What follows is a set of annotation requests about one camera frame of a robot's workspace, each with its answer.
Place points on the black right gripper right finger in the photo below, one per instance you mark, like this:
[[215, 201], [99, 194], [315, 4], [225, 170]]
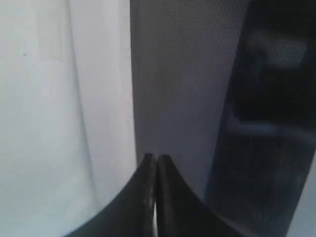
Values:
[[180, 213]]

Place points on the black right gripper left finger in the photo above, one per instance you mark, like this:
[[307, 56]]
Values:
[[131, 212]]

